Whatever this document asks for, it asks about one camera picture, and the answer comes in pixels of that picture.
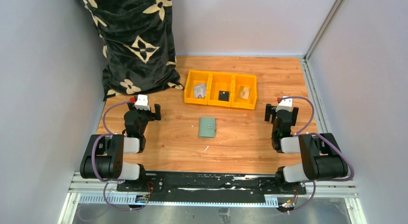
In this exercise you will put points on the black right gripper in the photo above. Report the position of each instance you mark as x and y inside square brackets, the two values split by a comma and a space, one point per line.
[271, 112]

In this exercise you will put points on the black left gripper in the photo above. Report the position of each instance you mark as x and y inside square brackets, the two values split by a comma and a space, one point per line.
[152, 113]

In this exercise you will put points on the green card holder wallet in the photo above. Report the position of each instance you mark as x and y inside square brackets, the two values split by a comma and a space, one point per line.
[207, 127]

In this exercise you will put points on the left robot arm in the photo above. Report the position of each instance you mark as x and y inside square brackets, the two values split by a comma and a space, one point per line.
[104, 155]

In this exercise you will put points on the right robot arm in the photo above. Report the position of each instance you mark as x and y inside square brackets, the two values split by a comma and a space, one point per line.
[321, 158]

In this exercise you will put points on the tan card in bin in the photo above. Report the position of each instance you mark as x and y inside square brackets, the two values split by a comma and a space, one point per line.
[244, 92]

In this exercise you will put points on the black card in bin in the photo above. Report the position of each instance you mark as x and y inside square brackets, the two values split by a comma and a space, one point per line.
[223, 96]

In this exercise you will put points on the grey card in bin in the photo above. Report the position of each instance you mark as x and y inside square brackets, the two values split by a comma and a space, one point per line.
[199, 90]

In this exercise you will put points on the right yellow bin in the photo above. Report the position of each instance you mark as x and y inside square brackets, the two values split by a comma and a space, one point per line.
[248, 81]

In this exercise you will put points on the yellow bin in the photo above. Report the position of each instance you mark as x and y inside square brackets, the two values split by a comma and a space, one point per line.
[195, 77]
[220, 82]
[248, 81]

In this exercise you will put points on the left yellow bin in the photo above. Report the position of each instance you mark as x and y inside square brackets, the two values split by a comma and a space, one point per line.
[195, 77]

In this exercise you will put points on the middle yellow bin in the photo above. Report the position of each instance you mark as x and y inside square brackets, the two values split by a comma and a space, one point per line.
[220, 82]

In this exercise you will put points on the black floral blanket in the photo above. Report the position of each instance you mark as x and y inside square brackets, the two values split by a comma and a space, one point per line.
[138, 45]

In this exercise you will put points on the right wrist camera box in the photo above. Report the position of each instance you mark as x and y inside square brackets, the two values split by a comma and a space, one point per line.
[284, 103]

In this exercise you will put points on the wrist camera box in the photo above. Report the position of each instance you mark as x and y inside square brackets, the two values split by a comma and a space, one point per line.
[142, 102]
[284, 103]

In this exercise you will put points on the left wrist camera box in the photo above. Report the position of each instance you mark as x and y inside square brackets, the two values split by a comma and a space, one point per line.
[142, 102]

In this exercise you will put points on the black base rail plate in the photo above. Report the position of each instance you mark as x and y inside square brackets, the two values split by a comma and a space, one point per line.
[212, 188]

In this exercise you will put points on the aluminium frame rail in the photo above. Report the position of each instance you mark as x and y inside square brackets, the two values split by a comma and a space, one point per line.
[92, 201]

